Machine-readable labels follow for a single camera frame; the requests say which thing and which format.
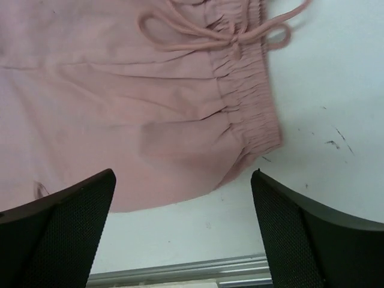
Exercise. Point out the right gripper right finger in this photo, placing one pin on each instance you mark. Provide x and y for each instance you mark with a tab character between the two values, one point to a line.
308	244

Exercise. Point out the pink trousers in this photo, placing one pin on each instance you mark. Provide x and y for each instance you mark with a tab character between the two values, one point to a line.
173	96

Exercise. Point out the aluminium frame rail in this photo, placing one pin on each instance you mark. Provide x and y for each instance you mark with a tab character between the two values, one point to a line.
250	271

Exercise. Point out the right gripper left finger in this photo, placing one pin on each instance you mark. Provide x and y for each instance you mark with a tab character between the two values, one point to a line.
52	241

